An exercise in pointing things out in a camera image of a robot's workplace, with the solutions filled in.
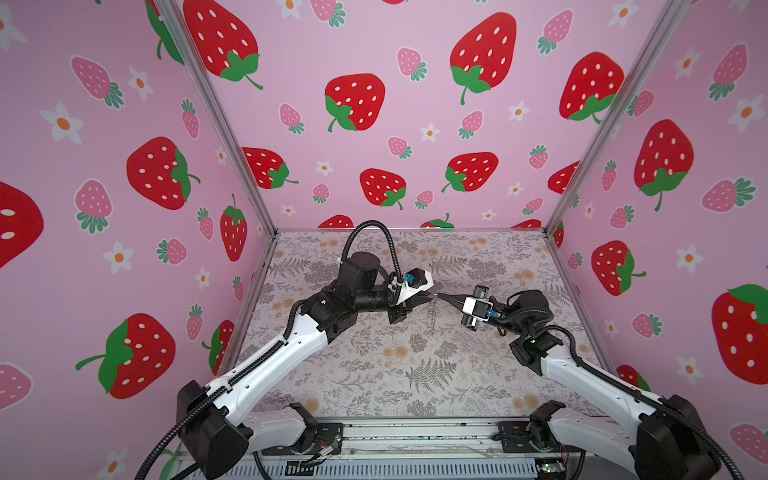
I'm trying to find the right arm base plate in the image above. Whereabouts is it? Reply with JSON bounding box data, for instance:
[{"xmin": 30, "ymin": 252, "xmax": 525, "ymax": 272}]
[{"xmin": 491, "ymin": 420, "xmax": 580, "ymax": 454}]

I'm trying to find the aluminium corner post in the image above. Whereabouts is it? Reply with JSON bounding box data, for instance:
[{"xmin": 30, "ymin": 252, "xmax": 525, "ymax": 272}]
[
  {"xmin": 152, "ymin": 0, "xmax": 278, "ymax": 236},
  {"xmin": 544, "ymin": 0, "xmax": 691, "ymax": 236}
]

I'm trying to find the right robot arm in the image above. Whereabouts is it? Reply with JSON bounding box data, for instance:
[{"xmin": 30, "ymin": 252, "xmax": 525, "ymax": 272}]
[{"xmin": 438, "ymin": 286, "xmax": 725, "ymax": 479}]

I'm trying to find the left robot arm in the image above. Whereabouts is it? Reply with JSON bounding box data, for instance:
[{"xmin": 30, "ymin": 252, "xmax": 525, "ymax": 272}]
[{"xmin": 176, "ymin": 252, "xmax": 434, "ymax": 479}]

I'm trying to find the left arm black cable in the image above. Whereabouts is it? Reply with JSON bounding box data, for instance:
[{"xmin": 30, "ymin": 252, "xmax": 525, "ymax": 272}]
[{"xmin": 340, "ymin": 220, "xmax": 403, "ymax": 283}]

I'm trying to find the left aluminium corner post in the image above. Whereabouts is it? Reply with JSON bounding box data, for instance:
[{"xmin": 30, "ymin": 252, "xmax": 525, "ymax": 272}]
[{"xmin": 152, "ymin": 0, "xmax": 278, "ymax": 236}]

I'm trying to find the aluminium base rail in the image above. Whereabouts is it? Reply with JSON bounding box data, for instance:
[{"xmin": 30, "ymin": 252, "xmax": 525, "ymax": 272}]
[{"xmin": 173, "ymin": 416, "xmax": 673, "ymax": 480}]

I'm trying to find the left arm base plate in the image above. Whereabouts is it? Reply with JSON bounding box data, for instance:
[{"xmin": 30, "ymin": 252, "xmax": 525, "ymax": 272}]
[{"xmin": 261, "ymin": 422, "xmax": 344, "ymax": 456}]

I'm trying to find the right aluminium corner post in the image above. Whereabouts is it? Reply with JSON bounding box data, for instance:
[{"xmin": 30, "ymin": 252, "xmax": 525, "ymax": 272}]
[{"xmin": 544, "ymin": 0, "xmax": 691, "ymax": 236}]

